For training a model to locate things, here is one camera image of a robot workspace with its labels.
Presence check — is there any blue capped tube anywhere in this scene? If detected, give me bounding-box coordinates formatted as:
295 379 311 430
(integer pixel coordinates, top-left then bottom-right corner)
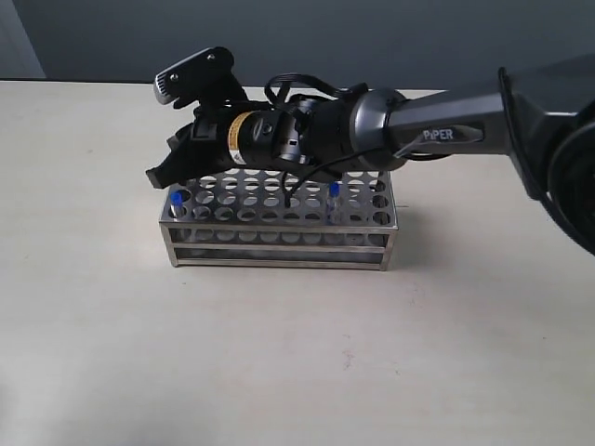
326 182 340 225
169 190 185 219

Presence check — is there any black gripper yellow label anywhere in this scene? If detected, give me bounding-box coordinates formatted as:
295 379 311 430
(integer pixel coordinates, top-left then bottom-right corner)
145 110 302 190

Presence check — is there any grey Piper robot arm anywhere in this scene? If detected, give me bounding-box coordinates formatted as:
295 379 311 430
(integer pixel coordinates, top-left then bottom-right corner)
147 46 594 252

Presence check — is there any blue capped tube front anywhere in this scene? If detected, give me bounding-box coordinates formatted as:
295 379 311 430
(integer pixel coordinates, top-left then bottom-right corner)
169 190 185 219

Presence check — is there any stainless steel test tube rack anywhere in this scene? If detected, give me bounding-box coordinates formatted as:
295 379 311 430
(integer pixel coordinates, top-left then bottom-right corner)
159 169 398 270

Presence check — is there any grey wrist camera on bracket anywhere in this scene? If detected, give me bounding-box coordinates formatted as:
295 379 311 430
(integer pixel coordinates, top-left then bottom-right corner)
153 46 247 110

